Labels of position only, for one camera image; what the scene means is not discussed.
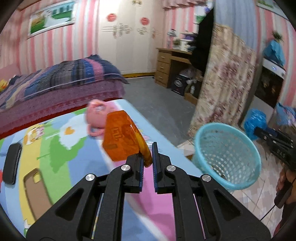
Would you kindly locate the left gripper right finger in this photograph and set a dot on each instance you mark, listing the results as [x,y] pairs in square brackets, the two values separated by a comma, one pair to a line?
[203,209]

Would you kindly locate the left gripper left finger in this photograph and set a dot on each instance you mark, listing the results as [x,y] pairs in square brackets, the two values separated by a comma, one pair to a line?
[93,208]

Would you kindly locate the orange plastic wrapper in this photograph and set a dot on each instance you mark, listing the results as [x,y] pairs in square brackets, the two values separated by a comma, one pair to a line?
[122,138]

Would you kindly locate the blue plastic bag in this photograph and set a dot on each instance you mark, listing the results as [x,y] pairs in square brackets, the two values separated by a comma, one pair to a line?
[254,119]

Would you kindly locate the blue plastic trash basket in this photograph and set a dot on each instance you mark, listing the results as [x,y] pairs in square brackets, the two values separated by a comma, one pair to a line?
[227,155]

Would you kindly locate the person's right hand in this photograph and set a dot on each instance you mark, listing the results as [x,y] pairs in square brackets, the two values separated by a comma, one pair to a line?
[285,187]

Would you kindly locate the brown phone case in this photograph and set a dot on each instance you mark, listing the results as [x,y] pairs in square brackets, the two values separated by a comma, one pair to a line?
[36,193]

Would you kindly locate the refrigerator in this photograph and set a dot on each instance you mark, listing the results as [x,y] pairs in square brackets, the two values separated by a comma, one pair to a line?
[268,88]

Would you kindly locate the colourful cartoon tablecloth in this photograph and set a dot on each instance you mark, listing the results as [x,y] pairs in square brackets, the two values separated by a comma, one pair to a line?
[64,153]

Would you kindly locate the floral curtain right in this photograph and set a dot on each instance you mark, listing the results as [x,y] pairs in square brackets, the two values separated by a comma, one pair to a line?
[231,64]

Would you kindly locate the black zip case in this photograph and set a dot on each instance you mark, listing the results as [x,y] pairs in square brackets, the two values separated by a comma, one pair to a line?
[11,163]

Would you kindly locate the blue cloth with plant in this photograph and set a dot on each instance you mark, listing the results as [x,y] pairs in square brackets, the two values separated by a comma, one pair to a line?
[274,51]

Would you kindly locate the pink pig mug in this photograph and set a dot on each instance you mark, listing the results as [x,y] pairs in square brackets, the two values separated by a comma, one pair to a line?
[96,116]

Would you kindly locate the black box under desk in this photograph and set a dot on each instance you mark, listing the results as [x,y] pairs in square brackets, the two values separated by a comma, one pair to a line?
[179,84]

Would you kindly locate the bed with plaid quilt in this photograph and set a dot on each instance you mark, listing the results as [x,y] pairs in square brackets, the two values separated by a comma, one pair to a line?
[55,89]

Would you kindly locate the black hanging garment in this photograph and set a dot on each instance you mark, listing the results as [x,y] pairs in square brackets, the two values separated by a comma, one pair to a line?
[202,43]

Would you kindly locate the wooden desk with drawers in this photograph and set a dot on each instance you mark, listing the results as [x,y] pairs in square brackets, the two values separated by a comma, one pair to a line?
[170,63]

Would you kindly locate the yellow duck plush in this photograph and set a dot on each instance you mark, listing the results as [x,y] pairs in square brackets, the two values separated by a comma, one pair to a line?
[3,85]

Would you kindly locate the desk lamp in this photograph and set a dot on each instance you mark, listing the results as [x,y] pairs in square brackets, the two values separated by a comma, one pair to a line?
[171,36]

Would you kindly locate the pink curtain valance right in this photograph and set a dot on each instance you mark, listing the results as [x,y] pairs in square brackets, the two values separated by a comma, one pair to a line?
[169,4]

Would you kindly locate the white wardrobe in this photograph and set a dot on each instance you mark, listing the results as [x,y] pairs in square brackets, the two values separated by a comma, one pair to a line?
[130,33]

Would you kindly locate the framed wedding photo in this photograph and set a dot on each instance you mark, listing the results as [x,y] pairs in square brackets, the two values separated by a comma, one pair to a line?
[54,16]

